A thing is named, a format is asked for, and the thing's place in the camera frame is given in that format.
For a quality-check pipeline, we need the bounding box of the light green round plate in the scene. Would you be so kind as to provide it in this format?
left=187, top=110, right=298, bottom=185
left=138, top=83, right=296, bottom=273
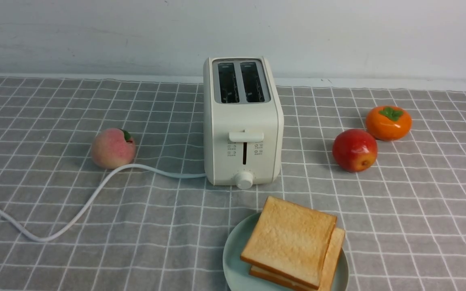
left=222, top=213, right=349, bottom=291

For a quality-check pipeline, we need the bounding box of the red apple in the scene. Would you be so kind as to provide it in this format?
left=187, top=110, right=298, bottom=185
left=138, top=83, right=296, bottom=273
left=332, top=129, right=378, bottom=173

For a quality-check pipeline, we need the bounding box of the white two-slot toaster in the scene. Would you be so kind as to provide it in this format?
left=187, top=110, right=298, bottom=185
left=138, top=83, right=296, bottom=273
left=203, top=57, right=284, bottom=190

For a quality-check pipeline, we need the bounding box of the toast slice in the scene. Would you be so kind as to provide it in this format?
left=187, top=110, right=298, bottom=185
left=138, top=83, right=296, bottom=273
left=248, top=228, right=345, bottom=291
left=240, top=196, right=338, bottom=289

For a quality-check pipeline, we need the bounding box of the white power cord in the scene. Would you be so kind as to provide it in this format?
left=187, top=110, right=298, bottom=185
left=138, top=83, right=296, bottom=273
left=0, top=163, right=207, bottom=243

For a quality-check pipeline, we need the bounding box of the pink peach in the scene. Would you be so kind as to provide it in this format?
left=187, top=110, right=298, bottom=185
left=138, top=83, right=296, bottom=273
left=91, top=128, right=136, bottom=169

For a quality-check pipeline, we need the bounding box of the orange persimmon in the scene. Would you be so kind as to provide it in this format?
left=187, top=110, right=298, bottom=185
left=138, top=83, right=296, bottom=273
left=365, top=105, right=412, bottom=141

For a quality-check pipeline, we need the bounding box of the grey checked tablecloth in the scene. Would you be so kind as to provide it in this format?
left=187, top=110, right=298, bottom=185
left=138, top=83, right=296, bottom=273
left=0, top=77, right=466, bottom=291

